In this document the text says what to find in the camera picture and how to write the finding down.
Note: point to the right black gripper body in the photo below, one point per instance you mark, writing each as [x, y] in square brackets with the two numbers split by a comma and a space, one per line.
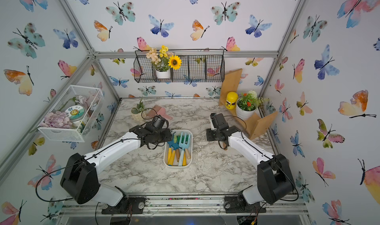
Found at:
[213, 134]

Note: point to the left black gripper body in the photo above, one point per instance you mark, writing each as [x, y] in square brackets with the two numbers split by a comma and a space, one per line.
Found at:
[162, 136]

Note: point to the blue rake yellow handle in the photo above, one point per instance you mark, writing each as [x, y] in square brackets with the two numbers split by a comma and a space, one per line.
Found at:
[173, 156]

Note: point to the light teal hand fork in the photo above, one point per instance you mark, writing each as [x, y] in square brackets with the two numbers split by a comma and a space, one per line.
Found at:
[183, 143]

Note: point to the light green trowel wooden handle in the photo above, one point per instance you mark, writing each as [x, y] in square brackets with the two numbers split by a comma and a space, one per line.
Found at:
[188, 155]

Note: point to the blue fork yellow handle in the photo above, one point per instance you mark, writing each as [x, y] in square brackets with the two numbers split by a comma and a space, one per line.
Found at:
[169, 156]

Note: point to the green rake wooden handle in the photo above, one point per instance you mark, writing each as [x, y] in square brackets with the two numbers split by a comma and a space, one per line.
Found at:
[176, 147]

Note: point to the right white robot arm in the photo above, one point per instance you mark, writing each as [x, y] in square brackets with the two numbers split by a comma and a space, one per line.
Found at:
[274, 177]

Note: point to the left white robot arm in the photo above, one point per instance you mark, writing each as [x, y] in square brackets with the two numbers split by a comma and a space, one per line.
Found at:
[80, 177]

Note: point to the pink hand brush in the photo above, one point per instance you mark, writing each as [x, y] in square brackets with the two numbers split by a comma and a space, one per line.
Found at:
[158, 110]

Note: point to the small succulent pot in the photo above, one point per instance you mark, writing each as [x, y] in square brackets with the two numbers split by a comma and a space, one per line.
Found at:
[138, 112]

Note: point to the wooden corner shelf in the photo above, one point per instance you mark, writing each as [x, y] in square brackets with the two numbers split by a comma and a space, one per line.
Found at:
[254, 125]

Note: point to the yellow jar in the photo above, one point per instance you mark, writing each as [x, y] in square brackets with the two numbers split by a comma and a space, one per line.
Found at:
[231, 100]

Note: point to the white pot red flowers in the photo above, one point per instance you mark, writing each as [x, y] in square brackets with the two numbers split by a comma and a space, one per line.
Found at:
[247, 104]

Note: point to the white pot with sunflower bouquet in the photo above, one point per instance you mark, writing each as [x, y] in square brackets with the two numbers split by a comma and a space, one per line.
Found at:
[164, 62]

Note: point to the round green tin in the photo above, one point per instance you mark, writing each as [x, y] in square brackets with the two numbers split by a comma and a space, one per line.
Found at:
[75, 113]

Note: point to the purple artificial flowers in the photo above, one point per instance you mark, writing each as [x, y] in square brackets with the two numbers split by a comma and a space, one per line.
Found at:
[58, 120]

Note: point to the black wire wall basket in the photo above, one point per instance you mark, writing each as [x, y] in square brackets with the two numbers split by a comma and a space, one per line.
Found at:
[191, 66]

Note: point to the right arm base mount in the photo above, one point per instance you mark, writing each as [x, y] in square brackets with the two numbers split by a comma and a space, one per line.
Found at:
[237, 204]

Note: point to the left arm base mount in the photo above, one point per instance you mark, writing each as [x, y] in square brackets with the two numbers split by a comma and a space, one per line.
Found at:
[130, 205]

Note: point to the white wire side basket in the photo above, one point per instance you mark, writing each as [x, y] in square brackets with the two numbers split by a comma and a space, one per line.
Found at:
[91, 98]

